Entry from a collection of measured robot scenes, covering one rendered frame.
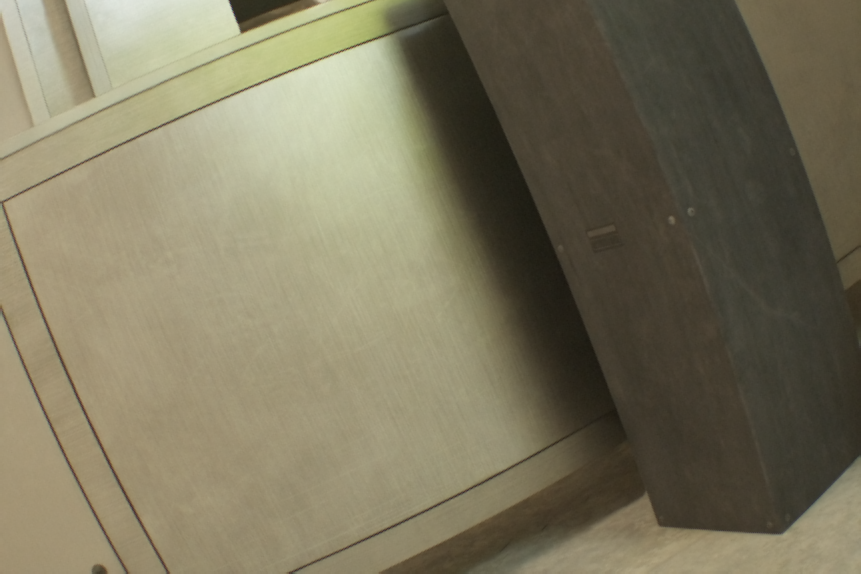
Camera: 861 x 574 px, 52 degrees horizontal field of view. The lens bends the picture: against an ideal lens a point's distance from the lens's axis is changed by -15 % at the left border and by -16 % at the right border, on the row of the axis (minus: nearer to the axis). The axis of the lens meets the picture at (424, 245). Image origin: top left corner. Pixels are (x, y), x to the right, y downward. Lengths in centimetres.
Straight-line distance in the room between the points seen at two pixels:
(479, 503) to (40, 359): 60
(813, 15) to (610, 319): 77
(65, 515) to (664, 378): 75
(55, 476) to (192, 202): 40
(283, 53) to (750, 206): 60
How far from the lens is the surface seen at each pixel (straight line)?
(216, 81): 125
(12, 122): 144
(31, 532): 125
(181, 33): 153
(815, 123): 166
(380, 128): 128
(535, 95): 113
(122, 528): 124
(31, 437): 123
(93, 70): 143
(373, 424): 126
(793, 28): 168
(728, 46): 115
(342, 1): 131
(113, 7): 154
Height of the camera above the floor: 53
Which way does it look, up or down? 3 degrees down
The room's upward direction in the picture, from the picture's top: 23 degrees counter-clockwise
